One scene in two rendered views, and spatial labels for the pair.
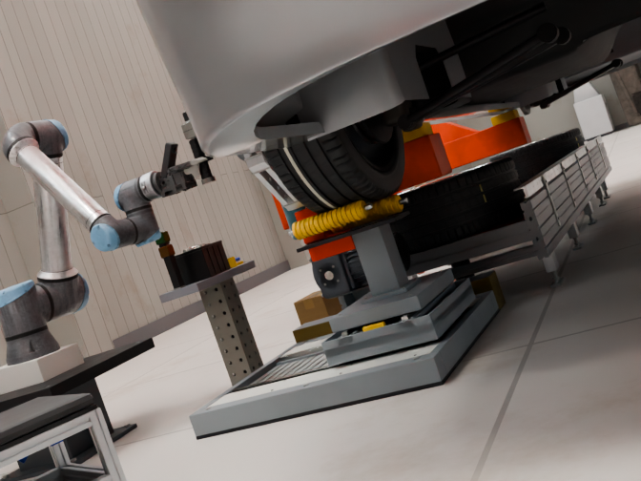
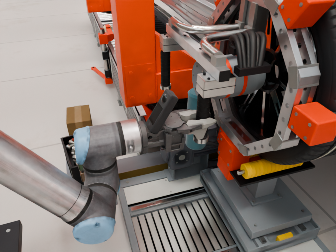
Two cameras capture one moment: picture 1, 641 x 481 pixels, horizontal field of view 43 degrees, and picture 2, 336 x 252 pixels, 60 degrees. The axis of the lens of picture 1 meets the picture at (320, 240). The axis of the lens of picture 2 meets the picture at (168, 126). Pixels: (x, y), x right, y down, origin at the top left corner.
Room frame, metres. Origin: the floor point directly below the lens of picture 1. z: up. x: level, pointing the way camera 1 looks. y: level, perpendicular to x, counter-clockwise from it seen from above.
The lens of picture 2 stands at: (2.18, 0.81, 1.27)
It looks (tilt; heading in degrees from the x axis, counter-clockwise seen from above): 35 degrees down; 317
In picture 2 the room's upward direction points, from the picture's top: straight up
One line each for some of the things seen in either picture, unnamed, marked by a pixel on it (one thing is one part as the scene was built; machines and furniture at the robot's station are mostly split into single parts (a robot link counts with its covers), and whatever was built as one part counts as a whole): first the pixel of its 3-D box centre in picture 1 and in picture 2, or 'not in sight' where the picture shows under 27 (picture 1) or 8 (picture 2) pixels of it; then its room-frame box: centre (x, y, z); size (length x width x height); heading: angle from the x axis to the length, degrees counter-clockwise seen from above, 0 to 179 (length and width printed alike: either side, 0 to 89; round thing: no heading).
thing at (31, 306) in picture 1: (21, 307); not in sight; (2.97, 1.11, 0.57); 0.17 x 0.15 x 0.18; 142
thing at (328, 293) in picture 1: (376, 276); (199, 150); (2.95, -0.15, 0.26); 0.42 x 0.18 x 0.35; 65
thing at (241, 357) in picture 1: (234, 334); not in sight; (3.08, 0.43, 0.21); 0.10 x 0.10 x 0.42; 65
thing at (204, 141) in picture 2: (200, 159); (202, 117); (2.61, 0.28, 0.83); 0.04 x 0.04 x 0.16
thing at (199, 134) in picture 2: (196, 169); (201, 130); (2.59, 0.30, 0.80); 0.09 x 0.03 x 0.06; 57
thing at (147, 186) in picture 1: (154, 185); (132, 137); (2.69, 0.46, 0.81); 0.10 x 0.05 x 0.09; 155
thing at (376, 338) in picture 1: (403, 319); (253, 201); (2.60, -0.17, 0.13); 0.50 x 0.36 x 0.10; 155
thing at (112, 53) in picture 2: not in sight; (112, 55); (4.37, -0.55, 0.28); 2.47 x 0.09 x 0.22; 155
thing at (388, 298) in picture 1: (382, 263); (261, 175); (2.59, -0.16, 0.32); 0.40 x 0.30 x 0.28; 155
